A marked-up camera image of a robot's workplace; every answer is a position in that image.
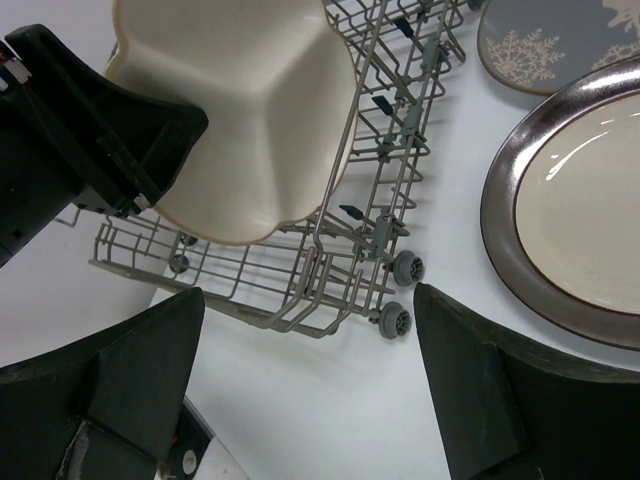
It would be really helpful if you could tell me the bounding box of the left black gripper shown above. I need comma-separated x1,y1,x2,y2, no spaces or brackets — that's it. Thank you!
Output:
1,24,208,265

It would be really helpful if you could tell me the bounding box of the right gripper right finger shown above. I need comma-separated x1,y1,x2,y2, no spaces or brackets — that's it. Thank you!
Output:
413,283,639,479

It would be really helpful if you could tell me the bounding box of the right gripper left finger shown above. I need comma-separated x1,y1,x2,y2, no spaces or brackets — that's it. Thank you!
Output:
1,288,206,479

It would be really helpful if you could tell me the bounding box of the cream three-section divided plate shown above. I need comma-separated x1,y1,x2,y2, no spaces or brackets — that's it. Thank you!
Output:
105,1,358,246

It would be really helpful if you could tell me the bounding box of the cream plate with metallic rim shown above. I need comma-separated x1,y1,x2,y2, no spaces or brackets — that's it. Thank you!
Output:
480,57,639,350

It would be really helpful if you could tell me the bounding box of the grey plate with deer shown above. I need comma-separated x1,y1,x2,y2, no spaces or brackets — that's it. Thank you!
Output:
476,0,639,95

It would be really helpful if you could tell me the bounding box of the grey wire dish rack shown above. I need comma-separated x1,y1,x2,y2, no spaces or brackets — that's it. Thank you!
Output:
57,0,489,344

